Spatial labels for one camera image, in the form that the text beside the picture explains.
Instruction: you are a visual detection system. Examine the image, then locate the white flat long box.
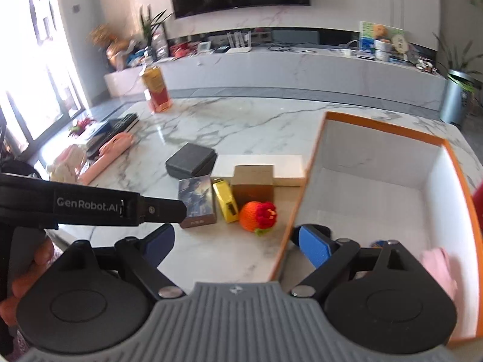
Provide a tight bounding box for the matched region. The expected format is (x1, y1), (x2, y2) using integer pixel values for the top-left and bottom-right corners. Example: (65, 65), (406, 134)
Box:
(211, 154), (305, 187)

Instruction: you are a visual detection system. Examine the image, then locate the red ceramic mug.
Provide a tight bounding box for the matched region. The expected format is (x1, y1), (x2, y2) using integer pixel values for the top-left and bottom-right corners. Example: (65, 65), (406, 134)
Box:
(472, 183), (483, 230)

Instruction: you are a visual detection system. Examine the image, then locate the small teddy bear figure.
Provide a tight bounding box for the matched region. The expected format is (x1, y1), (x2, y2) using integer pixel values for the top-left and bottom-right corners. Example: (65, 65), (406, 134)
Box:
(373, 24), (392, 61)

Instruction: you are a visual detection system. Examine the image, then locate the orange cardboard shoe box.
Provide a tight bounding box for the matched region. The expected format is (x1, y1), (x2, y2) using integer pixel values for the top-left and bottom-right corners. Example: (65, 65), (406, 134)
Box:
(288, 112), (482, 343)

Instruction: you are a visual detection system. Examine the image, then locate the tall leafy plant left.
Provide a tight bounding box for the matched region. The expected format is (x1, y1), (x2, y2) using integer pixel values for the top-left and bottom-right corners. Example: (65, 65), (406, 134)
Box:
(139, 5), (172, 61)

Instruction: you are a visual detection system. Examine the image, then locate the picture card deck box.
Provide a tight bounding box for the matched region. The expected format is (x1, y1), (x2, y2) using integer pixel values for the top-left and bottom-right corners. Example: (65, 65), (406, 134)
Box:
(178, 176), (217, 229)

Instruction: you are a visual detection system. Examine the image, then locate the green potted plant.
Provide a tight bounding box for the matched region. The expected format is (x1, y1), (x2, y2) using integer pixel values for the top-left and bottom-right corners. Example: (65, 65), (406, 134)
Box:
(430, 33), (482, 95)

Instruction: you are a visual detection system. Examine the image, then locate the red panda plush toy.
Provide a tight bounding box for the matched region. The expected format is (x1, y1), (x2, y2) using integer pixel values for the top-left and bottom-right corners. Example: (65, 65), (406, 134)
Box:
(369, 240), (387, 249)

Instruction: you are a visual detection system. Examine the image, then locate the person left hand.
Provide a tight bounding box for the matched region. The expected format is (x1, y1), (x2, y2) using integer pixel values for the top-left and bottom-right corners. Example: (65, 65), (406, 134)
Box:
(1, 237), (54, 327)

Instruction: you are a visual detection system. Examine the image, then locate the black flat box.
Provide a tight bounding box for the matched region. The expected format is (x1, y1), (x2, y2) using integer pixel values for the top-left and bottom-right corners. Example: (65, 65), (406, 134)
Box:
(165, 142), (218, 180)

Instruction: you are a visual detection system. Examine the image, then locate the amber liquor bottle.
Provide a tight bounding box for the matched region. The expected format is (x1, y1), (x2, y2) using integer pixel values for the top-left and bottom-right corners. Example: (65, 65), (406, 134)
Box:
(140, 56), (172, 114)

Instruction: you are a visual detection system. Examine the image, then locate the brown cardboard cube box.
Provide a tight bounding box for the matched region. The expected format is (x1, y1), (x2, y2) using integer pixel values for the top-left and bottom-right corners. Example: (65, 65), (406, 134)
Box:
(230, 165), (274, 210)

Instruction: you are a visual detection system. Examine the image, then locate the white pink bunny plush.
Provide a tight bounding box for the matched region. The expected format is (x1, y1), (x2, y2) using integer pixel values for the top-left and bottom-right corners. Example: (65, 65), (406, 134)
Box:
(47, 144), (87, 184)

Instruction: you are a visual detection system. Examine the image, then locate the white marble tv cabinet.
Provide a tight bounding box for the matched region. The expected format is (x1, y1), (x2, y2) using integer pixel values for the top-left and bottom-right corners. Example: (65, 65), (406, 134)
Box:
(103, 46), (448, 112)

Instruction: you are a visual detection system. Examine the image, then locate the black remote keyboard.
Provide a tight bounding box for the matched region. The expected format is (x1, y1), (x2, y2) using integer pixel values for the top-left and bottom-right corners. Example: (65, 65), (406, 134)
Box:
(87, 113), (138, 160)

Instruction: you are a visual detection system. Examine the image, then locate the orange red crochet toy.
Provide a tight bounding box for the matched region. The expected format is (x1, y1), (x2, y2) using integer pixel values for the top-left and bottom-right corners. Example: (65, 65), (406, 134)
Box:
(239, 201), (277, 236)

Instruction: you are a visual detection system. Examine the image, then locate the yellow tape measure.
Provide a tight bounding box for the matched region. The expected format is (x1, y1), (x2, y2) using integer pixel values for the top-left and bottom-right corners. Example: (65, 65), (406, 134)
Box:
(213, 178), (239, 223)

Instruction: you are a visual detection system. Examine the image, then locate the white wifi router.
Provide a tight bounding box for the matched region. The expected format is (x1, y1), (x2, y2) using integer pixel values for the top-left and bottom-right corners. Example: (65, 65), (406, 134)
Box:
(227, 31), (252, 54)

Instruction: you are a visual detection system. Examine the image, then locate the grey metal trash bin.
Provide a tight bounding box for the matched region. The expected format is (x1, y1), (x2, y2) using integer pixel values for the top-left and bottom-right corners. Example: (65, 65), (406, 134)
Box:
(440, 69), (476, 128)

